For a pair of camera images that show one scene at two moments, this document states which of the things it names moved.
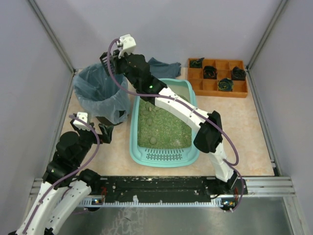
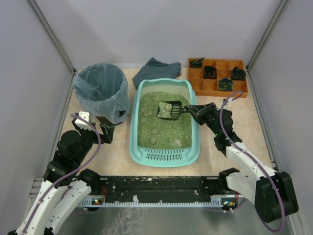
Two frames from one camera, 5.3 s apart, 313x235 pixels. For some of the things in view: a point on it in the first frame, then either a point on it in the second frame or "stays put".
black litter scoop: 103,58 → 170,109
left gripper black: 97,133 stays put
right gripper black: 115,63 → 208,113
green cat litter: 157,129 stays put
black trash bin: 107,122 stays put
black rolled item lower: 225,84 stays put
